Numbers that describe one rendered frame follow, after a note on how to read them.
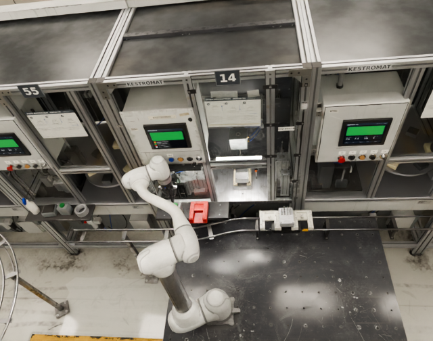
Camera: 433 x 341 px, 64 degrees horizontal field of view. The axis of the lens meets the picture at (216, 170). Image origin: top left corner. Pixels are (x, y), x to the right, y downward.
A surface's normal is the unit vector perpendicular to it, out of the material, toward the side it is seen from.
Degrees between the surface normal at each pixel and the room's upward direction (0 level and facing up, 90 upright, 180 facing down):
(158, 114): 90
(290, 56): 0
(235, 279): 0
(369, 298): 0
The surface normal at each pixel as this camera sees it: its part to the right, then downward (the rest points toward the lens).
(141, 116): -0.06, 0.78
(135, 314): -0.12, -0.62
